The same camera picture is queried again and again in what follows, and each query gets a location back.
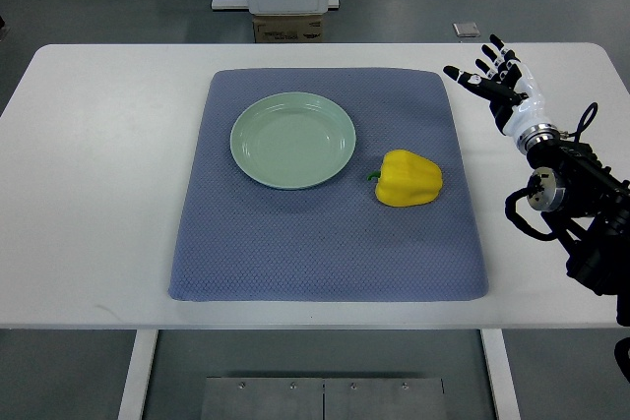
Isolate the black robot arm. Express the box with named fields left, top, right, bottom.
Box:
left=505, top=102, right=629, bottom=327

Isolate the brown cardboard box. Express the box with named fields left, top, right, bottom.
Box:
left=252, top=15, right=324, bottom=43

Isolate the white left table leg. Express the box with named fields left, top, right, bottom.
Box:
left=117, top=330, right=158, bottom=420

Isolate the white table leg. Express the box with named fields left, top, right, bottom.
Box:
left=117, top=330, right=158, bottom=420
left=480, top=329, right=522, bottom=420

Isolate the white right table leg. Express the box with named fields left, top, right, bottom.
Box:
left=480, top=329, right=522, bottom=420

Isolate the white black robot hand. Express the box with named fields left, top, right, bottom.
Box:
left=443, top=34, right=546, bottom=138

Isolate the metal base plate with screws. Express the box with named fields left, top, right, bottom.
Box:
left=201, top=378, right=447, bottom=419

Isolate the yellow bell pepper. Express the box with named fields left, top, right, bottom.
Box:
left=367, top=150, right=443, bottom=208

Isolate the small grey floor plate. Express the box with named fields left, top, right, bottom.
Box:
left=452, top=22, right=480, bottom=38

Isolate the blue quilted mat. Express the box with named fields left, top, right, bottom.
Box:
left=168, top=68, right=488, bottom=302

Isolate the light green plate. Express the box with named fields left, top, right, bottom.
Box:
left=229, top=91, right=356, bottom=190

